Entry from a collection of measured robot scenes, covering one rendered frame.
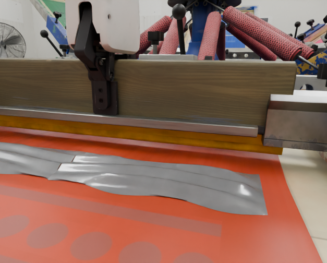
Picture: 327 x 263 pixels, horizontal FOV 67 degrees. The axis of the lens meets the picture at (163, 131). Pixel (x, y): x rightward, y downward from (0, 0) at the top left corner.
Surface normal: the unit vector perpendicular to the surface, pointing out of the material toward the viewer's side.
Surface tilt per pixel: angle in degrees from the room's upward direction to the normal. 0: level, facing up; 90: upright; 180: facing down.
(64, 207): 0
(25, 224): 0
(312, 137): 90
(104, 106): 90
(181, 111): 90
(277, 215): 0
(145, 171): 33
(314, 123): 90
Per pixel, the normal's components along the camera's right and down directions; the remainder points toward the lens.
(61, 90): -0.27, 0.25
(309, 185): 0.02, -0.97
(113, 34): 0.94, 0.18
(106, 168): 0.00, -0.67
